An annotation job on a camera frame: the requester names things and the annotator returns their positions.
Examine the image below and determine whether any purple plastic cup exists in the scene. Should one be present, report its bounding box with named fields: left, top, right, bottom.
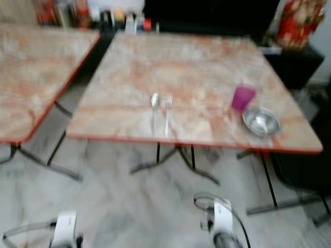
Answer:
left=231, top=85, right=257, bottom=113

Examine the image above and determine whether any large steel bowl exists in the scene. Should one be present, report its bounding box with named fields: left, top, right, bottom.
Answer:
left=242, top=106, right=282, bottom=138

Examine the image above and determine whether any red sauce bottle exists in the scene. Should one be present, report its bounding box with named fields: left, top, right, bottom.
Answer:
left=74, top=0, right=89, bottom=29
left=37, top=0, right=58, bottom=26

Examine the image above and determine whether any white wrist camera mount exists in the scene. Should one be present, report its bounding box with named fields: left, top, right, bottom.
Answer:
left=209, top=199, right=234, bottom=242
left=53, top=210, right=79, bottom=248

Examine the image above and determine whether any black cabinet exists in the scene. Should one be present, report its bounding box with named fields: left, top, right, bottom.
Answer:
left=144, top=0, right=281, bottom=38

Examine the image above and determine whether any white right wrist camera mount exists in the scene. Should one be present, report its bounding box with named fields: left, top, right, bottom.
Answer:
left=209, top=199, right=234, bottom=242

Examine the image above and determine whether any steel spoon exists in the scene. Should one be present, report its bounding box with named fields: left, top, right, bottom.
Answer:
left=151, top=92, right=161, bottom=136

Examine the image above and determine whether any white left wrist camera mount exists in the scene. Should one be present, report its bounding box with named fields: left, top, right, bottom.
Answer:
left=53, top=210, right=79, bottom=248

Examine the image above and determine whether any light wood cabinet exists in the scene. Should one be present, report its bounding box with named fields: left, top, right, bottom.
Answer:
left=0, top=0, right=38, bottom=24

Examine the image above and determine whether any small white bottle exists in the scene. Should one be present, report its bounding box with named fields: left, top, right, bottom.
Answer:
left=125, top=14, right=138, bottom=36

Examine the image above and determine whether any black chair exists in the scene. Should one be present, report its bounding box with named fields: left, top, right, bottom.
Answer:
left=272, top=151, right=331, bottom=198

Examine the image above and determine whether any marble pattern folding table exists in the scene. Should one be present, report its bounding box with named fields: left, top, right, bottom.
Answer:
left=0, top=23, right=101, bottom=182
left=66, top=32, right=324, bottom=215

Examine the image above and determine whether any red printed gift bag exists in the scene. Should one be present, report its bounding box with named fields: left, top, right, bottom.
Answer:
left=276, top=0, right=326, bottom=51

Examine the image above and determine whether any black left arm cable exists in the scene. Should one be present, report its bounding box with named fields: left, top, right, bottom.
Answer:
left=3, top=221, right=55, bottom=248

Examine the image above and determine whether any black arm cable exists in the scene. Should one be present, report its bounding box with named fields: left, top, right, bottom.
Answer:
left=194, top=192, right=252, bottom=248
left=3, top=221, right=55, bottom=248

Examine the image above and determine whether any black side stand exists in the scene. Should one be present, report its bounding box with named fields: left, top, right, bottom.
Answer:
left=264, top=44, right=325, bottom=91

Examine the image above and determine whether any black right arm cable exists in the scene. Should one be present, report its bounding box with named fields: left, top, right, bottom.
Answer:
left=194, top=192, right=252, bottom=248

